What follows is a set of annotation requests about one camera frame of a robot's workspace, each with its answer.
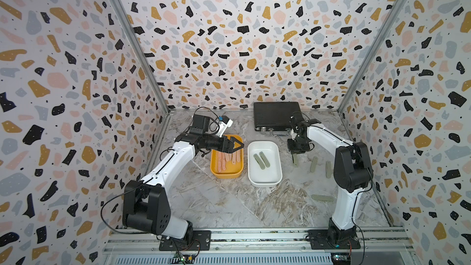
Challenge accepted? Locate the long pink sheathed knife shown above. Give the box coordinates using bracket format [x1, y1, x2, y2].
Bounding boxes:
[217, 152, 226, 173]

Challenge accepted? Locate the yellow plastic bin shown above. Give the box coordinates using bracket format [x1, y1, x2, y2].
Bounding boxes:
[210, 149, 244, 179]

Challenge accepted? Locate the green folding knife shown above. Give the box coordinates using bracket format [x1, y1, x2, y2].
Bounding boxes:
[260, 152, 271, 168]
[325, 161, 333, 179]
[293, 154, 299, 168]
[310, 157, 318, 172]
[254, 154, 266, 170]

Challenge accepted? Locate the white plastic bin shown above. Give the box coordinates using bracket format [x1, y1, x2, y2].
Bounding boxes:
[247, 141, 283, 188]

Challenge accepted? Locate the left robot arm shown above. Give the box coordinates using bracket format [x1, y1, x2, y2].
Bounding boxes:
[120, 113, 244, 244]

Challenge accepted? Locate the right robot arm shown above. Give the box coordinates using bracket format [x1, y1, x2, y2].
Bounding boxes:
[288, 112, 373, 246]

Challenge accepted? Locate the green knife near arm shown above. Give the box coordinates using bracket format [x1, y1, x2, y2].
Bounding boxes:
[311, 195, 335, 202]

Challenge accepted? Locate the black ribbed briefcase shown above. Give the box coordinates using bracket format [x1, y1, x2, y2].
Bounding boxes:
[253, 102, 304, 132]

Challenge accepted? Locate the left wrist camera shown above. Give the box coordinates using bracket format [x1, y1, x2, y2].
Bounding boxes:
[217, 115, 233, 137]

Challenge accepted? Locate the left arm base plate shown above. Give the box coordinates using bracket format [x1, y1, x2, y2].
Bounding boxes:
[159, 230, 212, 252]

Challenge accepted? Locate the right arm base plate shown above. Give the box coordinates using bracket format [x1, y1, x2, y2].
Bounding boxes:
[305, 228, 361, 250]

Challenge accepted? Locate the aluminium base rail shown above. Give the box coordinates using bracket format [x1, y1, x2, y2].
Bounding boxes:
[102, 227, 420, 265]

